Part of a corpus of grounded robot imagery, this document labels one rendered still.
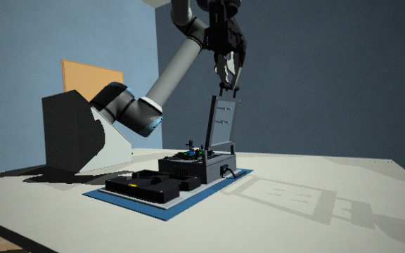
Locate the green circuit board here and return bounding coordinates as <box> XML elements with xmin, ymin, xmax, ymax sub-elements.
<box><xmin>176</xmin><ymin>148</ymin><xmax>205</xmax><ymax>156</ymax></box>

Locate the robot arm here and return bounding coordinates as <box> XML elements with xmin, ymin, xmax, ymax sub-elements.
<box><xmin>90</xmin><ymin>0</ymin><xmax>209</xmax><ymax>137</ymax></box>

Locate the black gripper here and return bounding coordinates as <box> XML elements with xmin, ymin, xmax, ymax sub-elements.
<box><xmin>205</xmin><ymin>0</ymin><xmax>245</xmax><ymax>90</ymax></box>

